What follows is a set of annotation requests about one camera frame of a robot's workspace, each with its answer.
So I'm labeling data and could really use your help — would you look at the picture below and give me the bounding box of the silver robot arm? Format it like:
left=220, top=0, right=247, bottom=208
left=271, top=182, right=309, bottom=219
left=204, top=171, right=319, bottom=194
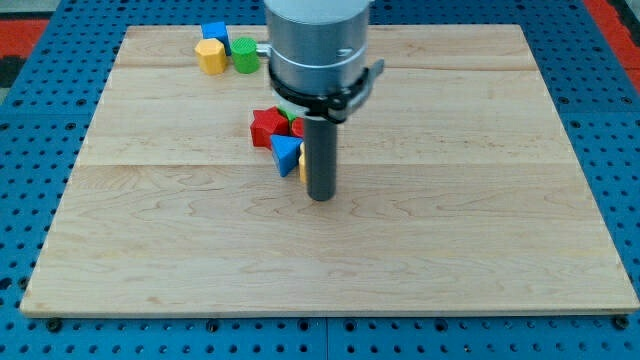
left=264, top=0, right=370, bottom=95

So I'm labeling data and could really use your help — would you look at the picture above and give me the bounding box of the yellow hexagon block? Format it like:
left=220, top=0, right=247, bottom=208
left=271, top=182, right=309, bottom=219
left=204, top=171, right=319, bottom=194
left=194, top=38, right=227, bottom=75

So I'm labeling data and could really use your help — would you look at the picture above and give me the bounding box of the yellow block behind rod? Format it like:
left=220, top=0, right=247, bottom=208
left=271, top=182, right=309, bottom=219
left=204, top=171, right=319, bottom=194
left=298, top=142, right=307, bottom=184

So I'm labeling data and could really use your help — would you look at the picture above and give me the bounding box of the blue triangle block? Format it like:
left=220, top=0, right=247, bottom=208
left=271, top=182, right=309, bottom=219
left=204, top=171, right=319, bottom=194
left=270, top=134, right=303, bottom=177

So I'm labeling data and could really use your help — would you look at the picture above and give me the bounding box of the dark grey cylindrical pointer rod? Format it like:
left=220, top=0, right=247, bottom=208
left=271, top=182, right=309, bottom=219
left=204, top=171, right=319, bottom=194
left=303, top=117, right=337, bottom=201

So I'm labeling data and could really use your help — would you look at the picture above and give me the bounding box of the red round block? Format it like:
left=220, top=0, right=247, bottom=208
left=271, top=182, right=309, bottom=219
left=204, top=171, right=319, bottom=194
left=290, top=117, right=304, bottom=138

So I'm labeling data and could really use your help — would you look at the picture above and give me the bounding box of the green block behind star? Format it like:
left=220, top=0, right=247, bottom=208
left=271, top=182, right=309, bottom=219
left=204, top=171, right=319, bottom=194
left=277, top=106, right=297, bottom=123

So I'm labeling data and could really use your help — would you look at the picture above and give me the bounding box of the red star block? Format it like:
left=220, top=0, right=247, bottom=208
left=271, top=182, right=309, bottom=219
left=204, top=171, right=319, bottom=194
left=250, top=107, right=289, bottom=149

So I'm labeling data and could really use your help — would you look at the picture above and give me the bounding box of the light wooden board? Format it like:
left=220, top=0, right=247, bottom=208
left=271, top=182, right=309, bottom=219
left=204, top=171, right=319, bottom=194
left=21, top=25, right=639, bottom=318

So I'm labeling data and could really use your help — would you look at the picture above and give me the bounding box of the green cylinder block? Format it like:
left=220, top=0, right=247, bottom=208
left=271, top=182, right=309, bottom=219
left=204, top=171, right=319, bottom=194
left=231, top=37, right=260, bottom=74

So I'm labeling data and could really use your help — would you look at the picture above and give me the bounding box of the blue cube block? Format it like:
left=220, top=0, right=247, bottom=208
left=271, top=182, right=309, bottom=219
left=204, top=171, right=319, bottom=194
left=200, top=21, right=231, bottom=56

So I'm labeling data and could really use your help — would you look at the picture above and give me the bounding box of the black clamp ring with lever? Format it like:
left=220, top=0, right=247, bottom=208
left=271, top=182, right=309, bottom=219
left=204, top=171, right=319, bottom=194
left=267, top=58, right=386, bottom=125

